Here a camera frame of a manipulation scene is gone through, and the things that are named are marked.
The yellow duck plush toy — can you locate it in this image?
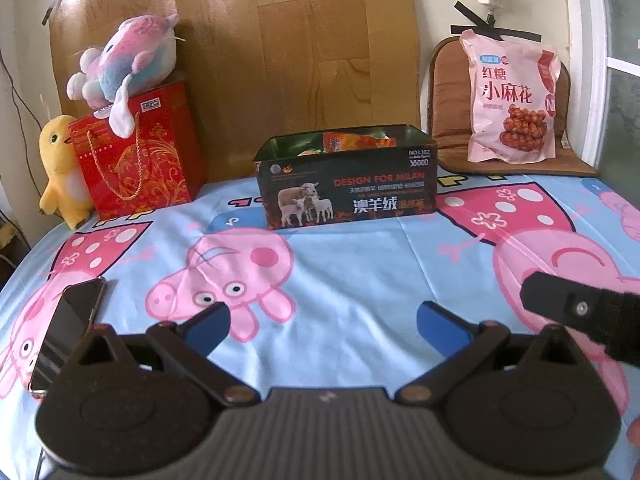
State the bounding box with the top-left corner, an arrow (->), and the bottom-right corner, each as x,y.
39,114 -> 97,231

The pink snack bag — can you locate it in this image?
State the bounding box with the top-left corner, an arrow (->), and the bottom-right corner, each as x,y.
459,29 -> 561,165

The thin black cable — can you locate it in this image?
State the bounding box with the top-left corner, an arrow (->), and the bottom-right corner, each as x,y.
0,42 -> 48,193

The black sheep print box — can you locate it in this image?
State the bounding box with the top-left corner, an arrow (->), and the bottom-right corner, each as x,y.
252,123 -> 440,231

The orange snack packet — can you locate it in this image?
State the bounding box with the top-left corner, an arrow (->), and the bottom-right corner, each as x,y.
322,131 -> 399,154

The cartoon pig printed bedsheet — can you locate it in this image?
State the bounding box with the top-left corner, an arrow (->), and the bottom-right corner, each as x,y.
0,169 -> 640,480

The white window frame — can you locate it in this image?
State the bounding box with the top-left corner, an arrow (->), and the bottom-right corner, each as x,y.
564,0 -> 640,172

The short black tape strip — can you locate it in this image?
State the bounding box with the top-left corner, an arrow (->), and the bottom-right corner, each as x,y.
453,2 -> 497,27

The black tape piece on headboard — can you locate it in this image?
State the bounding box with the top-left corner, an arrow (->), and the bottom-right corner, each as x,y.
41,0 -> 69,27

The pink blue plush toy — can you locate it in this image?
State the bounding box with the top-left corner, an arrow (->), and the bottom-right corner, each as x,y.
66,12 -> 181,139

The red gift bag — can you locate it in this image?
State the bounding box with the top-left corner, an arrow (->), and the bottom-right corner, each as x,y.
68,81 -> 209,222

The black smartphone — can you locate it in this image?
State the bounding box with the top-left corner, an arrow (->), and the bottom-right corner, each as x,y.
27,277 -> 109,397

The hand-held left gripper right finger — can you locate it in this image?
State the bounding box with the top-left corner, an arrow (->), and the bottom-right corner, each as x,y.
394,301 -> 587,407

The long black tape strip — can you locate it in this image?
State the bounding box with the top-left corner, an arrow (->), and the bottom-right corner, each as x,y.
450,23 -> 543,44

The brown seat cushion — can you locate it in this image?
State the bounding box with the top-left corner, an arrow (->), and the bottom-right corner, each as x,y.
422,35 -> 601,179

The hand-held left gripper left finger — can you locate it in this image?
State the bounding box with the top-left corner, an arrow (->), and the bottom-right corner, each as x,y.
65,302 -> 262,409

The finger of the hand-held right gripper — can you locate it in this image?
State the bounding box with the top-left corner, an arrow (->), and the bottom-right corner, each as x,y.
520,270 -> 640,362

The wooden headboard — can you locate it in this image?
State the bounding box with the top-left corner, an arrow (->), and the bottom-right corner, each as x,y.
42,0 -> 427,187

